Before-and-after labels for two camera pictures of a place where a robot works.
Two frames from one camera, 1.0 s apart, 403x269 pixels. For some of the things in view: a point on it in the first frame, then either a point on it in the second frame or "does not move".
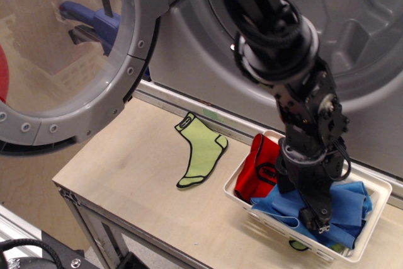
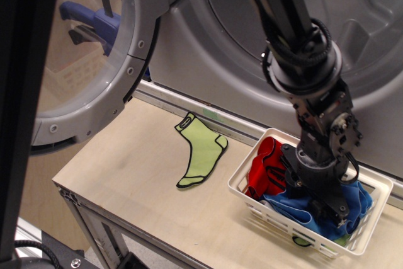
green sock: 300,246 to 341,241
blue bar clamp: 98,28 does not move
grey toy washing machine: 357,12 does not move
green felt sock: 206,148 does not move
